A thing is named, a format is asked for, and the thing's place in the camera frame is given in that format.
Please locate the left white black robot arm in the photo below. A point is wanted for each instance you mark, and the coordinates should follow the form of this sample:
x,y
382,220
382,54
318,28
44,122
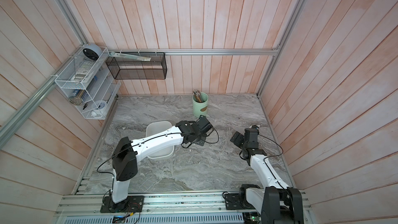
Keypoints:
x,y
129,153

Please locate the pens in green cup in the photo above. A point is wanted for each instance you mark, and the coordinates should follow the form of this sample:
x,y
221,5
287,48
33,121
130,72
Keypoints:
x,y
197,96

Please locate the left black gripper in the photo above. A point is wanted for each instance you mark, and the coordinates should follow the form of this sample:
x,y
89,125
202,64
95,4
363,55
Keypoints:
x,y
202,141

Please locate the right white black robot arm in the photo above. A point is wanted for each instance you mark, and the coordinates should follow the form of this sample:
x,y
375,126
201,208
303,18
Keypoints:
x,y
276,202

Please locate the horizontal aluminium wall rail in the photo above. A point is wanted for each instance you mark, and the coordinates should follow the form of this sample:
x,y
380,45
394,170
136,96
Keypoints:
x,y
204,52

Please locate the white rectangular storage box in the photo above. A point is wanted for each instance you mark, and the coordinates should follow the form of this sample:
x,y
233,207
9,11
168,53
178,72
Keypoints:
x,y
155,128

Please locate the aluminium front frame rails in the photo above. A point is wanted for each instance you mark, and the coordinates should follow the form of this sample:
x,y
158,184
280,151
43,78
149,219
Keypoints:
x,y
206,207

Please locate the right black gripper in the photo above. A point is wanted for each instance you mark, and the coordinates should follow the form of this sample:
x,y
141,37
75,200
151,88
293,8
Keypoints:
x,y
238,141

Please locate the green pen holder cup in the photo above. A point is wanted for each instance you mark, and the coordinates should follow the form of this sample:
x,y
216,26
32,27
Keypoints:
x,y
200,108

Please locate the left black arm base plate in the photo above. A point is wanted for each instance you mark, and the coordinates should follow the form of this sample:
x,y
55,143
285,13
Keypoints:
x,y
122,204

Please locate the flat packaged item on basket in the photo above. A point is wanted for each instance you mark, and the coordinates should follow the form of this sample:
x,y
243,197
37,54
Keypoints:
x,y
129,56

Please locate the white tape roll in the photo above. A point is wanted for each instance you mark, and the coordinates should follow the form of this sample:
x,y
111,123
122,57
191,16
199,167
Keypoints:
x,y
98,108

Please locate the round grey alarm clock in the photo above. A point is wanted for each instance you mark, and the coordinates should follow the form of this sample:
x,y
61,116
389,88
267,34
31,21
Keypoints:
x,y
92,51

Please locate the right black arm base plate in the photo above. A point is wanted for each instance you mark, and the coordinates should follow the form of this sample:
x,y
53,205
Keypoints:
x,y
234,201

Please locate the black wire mesh basket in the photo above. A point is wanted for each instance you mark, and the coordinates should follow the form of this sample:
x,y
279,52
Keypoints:
x,y
123,69

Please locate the white wire wall shelf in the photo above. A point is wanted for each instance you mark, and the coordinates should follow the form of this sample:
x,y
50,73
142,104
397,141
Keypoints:
x,y
84,81

